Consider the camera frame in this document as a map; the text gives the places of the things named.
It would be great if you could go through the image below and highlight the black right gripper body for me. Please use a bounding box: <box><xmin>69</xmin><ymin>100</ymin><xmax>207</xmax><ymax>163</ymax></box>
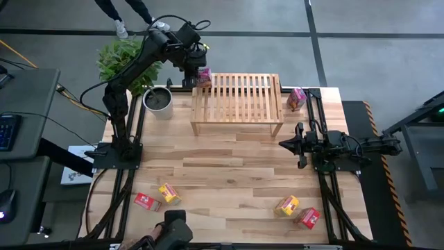
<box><xmin>296</xmin><ymin>122</ymin><xmax>318</xmax><ymax>170</ymax></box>

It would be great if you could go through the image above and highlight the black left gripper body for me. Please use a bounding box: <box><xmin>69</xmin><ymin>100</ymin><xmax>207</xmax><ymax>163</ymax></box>
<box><xmin>180</xmin><ymin>44</ymin><xmax>209</xmax><ymax>72</ymax></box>

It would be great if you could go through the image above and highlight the purple Raisin Bran cereal box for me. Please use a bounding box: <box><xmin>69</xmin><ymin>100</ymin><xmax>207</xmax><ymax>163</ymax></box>
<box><xmin>196</xmin><ymin>67</ymin><xmax>213</xmax><ymax>89</ymax></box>

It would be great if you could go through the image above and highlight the yellow Pops cereal box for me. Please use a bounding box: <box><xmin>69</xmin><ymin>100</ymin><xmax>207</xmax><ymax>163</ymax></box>
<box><xmin>158</xmin><ymin>183</ymin><xmax>182</xmax><ymax>206</ymax></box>
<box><xmin>273</xmin><ymin>194</ymin><xmax>300</xmax><ymax>218</ymax></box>

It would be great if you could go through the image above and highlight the red cereal box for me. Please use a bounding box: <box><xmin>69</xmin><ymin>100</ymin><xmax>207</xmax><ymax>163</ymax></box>
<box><xmin>133</xmin><ymin>192</ymin><xmax>162</xmax><ymax>213</ymax></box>
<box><xmin>294</xmin><ymin>207</ymin><xmax>322</xmax><ymax>231</ymax></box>

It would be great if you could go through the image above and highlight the slatted wooden shelf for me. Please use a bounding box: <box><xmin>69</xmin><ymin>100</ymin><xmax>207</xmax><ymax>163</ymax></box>
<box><xmin>189</xmin><ymin>72</ymin><xmax>285</xmax><ymax>138</ymax></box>

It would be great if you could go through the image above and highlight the white round plant pot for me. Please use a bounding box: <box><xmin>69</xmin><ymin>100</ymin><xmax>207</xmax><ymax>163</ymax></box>
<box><xmin>142</xmin><ymin>86</ymin><xmax>174</xmax><ymax>121</ymax></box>

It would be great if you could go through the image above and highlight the green leafy plant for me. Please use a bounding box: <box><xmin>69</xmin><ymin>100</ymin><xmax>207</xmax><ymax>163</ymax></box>
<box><xmin>96</xmin><ymin>38</ymin><xmax>163</xmax><ymax>97</ymax></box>

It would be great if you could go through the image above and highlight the black mat with hazard stripe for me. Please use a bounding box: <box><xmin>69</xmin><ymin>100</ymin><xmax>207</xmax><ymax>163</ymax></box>
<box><xmin>341</xmin><ymin>100</ymin><xmax>413</xmax><ymax>247</ymax></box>

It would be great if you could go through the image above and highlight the person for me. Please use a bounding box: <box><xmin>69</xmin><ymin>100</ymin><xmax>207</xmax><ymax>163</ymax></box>
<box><xmin>94</xmin><ymin>0</ymin><xmax>171</xmax><ymax>40</ymax></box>

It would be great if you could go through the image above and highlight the white printed box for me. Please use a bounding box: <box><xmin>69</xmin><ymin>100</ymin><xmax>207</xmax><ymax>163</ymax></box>
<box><xmin>60</xmin><ymin>144</ymin><xmax>96</xmax><ymax>186</ymax></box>

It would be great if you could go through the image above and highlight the grey desk top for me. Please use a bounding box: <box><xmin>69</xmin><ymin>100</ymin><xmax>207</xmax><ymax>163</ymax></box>
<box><xmin>0</xmin><ymin>68</ymin><xmax>61</xmax><ymax>160</ymax></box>
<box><xmin>0</xmin><ymin>156</ymin><xmax>51</xmax><ymax>246</ymax></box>

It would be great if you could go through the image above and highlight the black keyboard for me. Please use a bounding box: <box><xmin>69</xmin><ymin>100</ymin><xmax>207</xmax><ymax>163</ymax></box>
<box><xmin>0</xmin><ymin>114</ymin><xmax>22</xmax><ymax>152</ymax></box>

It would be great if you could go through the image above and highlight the black computer mouse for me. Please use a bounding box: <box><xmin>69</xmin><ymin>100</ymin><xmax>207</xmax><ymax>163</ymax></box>
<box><xmin>0</xmin><ymin>189</ymin><xmax>17</xmax><ymax>224</ymax></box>

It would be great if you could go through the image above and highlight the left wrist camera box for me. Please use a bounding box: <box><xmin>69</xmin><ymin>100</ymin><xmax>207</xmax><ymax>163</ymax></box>
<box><xmin>176</xmin><ymin>22</ymin><xmax>203</xmax><ymax>48</ymax></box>

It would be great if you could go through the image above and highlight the black aluminium rig frame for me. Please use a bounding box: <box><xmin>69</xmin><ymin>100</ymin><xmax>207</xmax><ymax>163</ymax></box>
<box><xmin>78</xmin><ymin>78</ymin><xmax>375</xmax><ymax>250</ymax></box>

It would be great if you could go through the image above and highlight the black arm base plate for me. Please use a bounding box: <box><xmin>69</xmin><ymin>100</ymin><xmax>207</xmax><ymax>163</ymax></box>
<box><xmin>311</xmin><ymin>152</ymin><xmax>361</xmax><ymax>173</ymax></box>
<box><xmin>92</xmin><ymin>141</ymin><xmax>143</xmax><ymax>170</ymax></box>

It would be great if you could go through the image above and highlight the dark metal table frame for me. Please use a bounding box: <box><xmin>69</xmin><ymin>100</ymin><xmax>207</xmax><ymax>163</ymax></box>
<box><xmin>383</xmin><ymin>90</ymin><xmax>444</xmax><ymax>204</ymax></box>

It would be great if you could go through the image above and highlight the yellow cable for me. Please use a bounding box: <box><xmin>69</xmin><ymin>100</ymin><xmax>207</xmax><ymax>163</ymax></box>
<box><xmin>0</xmin><ymin>39</ymin><xmax>108</xmax><ymax>117</ymax></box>

